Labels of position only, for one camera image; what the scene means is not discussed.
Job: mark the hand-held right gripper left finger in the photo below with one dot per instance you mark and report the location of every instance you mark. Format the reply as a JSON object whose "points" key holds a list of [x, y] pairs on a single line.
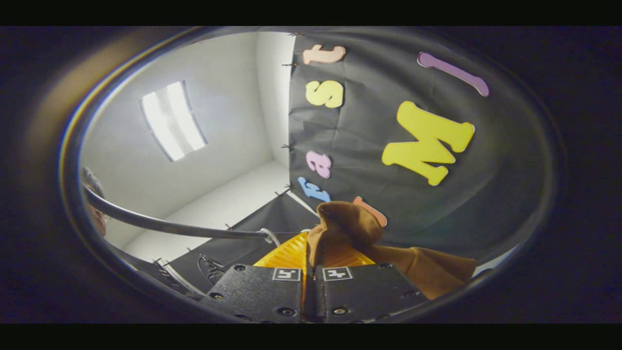
{"points": [[262, 291]]}

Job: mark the brown shirt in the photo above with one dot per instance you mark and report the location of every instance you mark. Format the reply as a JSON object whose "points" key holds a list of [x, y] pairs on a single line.
{"points": [[345, 223]]}

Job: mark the large ceiling light panel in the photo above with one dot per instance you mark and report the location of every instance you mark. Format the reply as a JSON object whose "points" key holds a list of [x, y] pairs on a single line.
{"points": [[172, 121]]}

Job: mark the white hanger with taped hook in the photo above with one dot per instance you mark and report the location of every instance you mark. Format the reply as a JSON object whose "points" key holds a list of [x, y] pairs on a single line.
{"points": [[275, 238]]}

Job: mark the empty white clothes hanger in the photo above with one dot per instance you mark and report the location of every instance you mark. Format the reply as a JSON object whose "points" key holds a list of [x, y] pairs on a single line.
{"points": [[177, 281]]}

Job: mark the person's head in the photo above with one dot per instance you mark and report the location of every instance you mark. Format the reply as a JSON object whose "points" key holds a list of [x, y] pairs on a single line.
{"points": [[90, 179]]}

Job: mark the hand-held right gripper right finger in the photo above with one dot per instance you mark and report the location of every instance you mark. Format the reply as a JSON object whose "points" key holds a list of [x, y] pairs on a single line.
{"points": [[359, 291]]}

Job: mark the black clothes rack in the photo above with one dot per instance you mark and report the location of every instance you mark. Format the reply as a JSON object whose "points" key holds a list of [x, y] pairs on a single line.
{"points": [[170, 226]]}

